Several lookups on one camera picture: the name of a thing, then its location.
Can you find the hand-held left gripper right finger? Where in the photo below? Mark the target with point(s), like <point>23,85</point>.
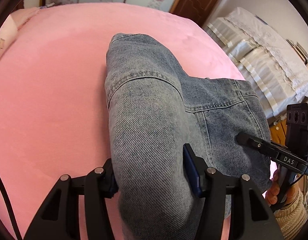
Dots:
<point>192,175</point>

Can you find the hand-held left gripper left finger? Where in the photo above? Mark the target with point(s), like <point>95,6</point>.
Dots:
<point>110,182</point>

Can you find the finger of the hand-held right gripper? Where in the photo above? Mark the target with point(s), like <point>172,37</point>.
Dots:
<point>253,143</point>

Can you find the blue denim jacket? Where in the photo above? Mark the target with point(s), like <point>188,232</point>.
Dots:
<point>149,120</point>

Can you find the person's right forearm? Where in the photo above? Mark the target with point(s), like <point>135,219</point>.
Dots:
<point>291,217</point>

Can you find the person's right hand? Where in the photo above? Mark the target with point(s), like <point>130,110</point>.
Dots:
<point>273,192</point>

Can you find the light wooden cabinet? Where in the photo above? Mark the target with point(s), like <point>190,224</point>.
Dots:
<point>278,131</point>

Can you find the stack of thin books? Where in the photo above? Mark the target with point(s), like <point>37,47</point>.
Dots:
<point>298,50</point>

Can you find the lace covered furniture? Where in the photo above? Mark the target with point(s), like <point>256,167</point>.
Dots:
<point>263,55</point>

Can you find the pink cartoon pillow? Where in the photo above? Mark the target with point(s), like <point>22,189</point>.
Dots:
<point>3,42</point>

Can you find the pink frilled pillow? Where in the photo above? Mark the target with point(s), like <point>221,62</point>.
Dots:
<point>26,16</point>

